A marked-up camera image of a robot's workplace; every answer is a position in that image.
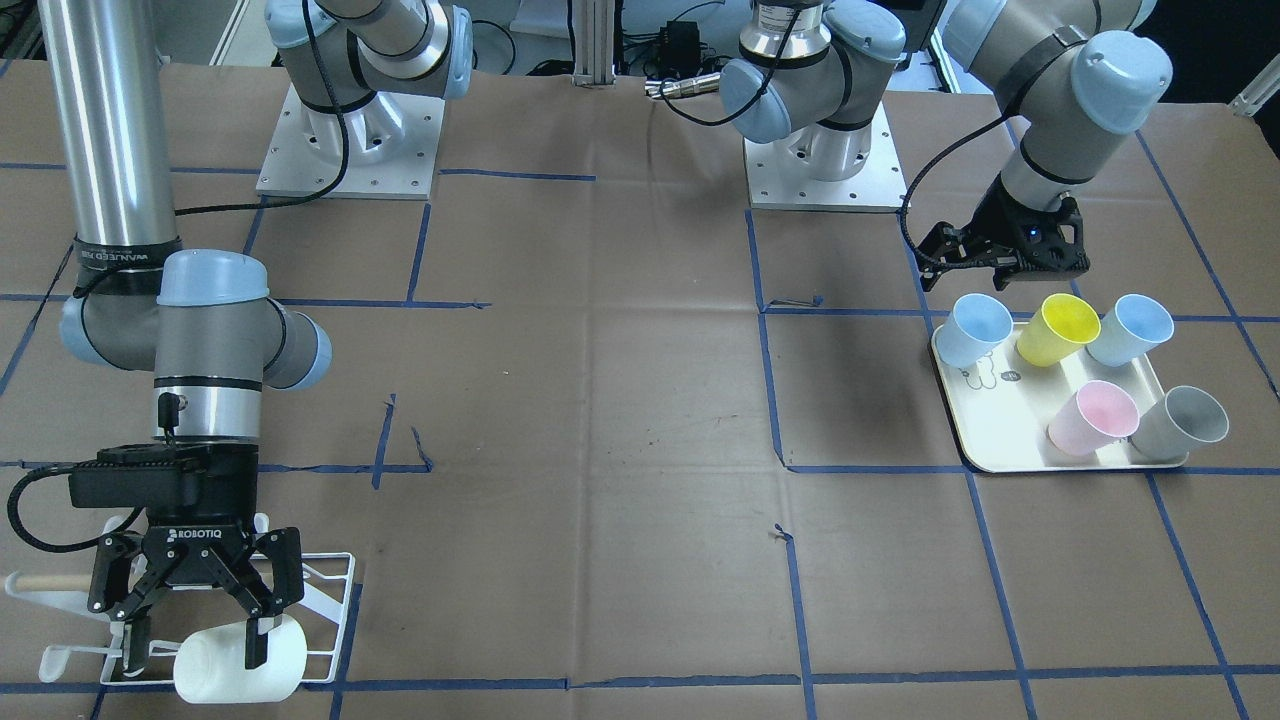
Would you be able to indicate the yellow plastic cup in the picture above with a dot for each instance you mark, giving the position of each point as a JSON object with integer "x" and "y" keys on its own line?
{"x": 1062, "y": 325}

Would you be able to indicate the pink plastic cup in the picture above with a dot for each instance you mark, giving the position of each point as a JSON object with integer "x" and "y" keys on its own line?
{"x": 1099, "y": 414}

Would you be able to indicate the cream plastic tray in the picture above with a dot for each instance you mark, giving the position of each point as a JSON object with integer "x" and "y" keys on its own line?
{"x": 1001, "y": 407}

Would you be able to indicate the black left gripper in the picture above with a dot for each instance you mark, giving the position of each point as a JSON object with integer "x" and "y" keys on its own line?
{"x": 1001, "y": 221}

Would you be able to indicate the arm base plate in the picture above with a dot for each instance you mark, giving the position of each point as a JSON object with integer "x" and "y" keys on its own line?
{"x": 821, "y": 169}
{"x": 392, "y": 143}

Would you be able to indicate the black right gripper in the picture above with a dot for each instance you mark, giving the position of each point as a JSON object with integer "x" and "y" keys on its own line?
{"x": 203, "y": 548}

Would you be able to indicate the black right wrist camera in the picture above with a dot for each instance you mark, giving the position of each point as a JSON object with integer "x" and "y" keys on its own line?
{"x": 148, "y": 476}

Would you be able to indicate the aluminium frame post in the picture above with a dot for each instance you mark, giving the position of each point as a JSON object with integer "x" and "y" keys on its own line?
{"x": 595, "y": 39}

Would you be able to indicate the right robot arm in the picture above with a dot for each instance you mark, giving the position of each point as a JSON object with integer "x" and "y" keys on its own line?
{"x": 201, "y": 321}

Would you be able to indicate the white plastic cup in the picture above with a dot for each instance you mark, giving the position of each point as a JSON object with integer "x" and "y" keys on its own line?
{"x": 209, "y": 668}

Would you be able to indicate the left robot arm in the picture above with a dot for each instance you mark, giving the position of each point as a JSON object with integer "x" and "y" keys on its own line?
{"x": 810, "y": 76}

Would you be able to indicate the light blue cup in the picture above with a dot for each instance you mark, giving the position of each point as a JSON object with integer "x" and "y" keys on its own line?
{"x": 977, "y": 324}
{"x": 1137, "y": 324}

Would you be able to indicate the white wire cup rack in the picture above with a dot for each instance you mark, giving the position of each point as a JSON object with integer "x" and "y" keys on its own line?
{"x": 323, "y": 613}

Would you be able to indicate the grey plastic cup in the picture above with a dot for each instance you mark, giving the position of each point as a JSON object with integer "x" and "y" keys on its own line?
{"x": 1186, "y": 418}

